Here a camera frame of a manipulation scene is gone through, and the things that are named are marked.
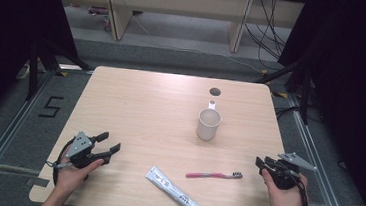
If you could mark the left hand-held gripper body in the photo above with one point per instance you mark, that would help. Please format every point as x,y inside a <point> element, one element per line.
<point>78,147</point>

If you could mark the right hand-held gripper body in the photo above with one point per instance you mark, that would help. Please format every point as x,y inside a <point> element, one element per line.
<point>285,177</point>

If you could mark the pink toothbrush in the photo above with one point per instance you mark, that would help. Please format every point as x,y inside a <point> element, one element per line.
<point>213,175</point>

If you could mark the white cup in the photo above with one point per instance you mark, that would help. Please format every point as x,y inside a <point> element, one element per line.
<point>208,127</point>

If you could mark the white toothpaste tube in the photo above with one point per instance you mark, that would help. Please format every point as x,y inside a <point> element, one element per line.
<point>173,191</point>

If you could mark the person's right hand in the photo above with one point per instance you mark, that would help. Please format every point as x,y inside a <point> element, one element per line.
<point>286,202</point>

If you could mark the person's left hand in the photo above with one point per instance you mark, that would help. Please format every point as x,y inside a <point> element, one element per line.
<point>70,178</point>

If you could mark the grey tape strip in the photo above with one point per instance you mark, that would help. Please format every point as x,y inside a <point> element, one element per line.
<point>37,182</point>

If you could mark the black metal stand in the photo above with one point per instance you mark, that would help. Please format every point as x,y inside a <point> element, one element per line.
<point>33,70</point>
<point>305,93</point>

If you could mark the white floor object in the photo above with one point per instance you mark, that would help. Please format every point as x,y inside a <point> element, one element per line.
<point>23,72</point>

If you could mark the dark curtain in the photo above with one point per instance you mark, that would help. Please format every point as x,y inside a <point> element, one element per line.
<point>9,34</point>
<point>355,98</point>

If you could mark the small red items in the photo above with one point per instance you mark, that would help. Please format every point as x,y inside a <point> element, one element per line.
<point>98,10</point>

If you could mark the beige wooden shelf unit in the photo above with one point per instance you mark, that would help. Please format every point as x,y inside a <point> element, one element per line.
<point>179,2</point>

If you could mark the aluminium floor rail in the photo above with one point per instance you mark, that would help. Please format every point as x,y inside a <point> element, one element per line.
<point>4,134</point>
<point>317,155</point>

